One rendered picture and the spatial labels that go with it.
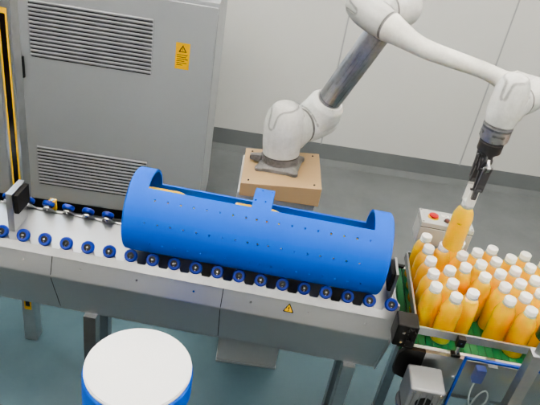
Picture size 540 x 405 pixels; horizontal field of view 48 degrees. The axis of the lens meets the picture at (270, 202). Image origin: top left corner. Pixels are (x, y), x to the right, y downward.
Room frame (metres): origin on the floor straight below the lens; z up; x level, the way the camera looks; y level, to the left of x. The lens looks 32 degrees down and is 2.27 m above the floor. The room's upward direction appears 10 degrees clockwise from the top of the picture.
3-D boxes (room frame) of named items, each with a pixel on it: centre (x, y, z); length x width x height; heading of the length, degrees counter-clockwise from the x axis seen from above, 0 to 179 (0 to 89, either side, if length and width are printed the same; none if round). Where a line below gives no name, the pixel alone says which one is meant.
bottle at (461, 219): (1.74, -0.65, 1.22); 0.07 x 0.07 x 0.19
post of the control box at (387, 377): (1.97, -0.67, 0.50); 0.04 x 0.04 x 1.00; 89
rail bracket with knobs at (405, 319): (1.48, -0.50, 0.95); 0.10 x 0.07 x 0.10; 179
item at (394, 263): (1.68, -0.46, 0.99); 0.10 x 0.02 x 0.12; 179
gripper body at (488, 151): (1.74, -0.64, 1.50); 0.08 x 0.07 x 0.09; 179
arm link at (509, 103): (1.75, -0.65, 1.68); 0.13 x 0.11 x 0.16; 141
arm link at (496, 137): (1.74, -0.64, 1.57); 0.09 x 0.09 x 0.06
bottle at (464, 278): (1.70, -0.71, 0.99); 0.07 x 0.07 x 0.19
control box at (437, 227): (1.97, -0.67, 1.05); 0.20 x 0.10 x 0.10; 89
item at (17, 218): (1.70, 0.87, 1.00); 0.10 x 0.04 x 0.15; 179
